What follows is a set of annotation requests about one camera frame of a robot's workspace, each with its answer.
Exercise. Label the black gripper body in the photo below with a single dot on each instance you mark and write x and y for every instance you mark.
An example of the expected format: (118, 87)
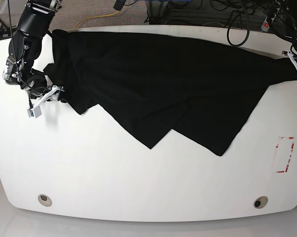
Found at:
(39, 85)

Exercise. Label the black T-shirt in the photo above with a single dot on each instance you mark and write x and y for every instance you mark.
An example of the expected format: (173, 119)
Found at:
(151, 84)

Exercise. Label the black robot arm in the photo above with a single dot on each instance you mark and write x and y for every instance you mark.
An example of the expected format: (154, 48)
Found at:
(26, 46)

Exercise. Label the black tripod stand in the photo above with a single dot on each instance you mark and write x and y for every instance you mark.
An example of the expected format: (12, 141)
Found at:
(6, 31)

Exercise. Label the white power strip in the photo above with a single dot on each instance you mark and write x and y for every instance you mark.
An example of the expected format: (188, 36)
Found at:
(272, 10)

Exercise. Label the red tape rectangle marking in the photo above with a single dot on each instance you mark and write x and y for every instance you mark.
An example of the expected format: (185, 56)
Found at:
(283, 154)

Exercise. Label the left table cable grommet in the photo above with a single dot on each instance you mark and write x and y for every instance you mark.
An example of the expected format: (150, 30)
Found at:
(44, 200)

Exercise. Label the table cable grommet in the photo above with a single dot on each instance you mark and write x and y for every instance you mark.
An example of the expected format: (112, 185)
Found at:
(260, 202)
(44, 200)

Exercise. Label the right table cable grommet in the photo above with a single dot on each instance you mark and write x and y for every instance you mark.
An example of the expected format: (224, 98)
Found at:
(260, 202)

